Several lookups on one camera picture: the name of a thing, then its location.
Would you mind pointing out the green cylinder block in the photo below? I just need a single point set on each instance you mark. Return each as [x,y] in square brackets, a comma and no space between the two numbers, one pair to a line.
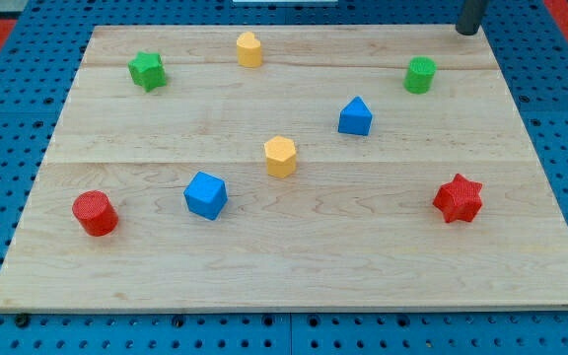
[419,75]

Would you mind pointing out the wooden board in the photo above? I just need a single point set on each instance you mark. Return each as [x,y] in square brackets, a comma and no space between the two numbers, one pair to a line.
[352,230]

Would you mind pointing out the red cylinder block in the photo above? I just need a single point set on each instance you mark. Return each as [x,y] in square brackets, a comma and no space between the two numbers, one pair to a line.
[94,212]

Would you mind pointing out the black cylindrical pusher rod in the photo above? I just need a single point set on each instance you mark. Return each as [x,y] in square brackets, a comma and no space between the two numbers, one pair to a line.
[471,16]

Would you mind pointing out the yellow heart block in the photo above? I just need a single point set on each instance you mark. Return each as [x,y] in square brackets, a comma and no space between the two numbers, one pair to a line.
[249,50]

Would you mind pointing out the blue cube block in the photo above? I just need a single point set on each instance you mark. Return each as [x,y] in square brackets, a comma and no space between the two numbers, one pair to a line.
[206,195]

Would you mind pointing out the yellow hexagon block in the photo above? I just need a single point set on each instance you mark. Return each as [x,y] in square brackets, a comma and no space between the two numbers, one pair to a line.
[280,154]

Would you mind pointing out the red star block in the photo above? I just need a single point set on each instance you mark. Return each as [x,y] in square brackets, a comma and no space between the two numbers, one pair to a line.
[459,199]

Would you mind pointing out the green star block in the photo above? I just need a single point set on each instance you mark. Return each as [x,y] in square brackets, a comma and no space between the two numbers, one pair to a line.
[147,70]

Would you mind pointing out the blue triangle block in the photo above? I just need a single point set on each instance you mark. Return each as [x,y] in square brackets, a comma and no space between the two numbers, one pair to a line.
[355,118]

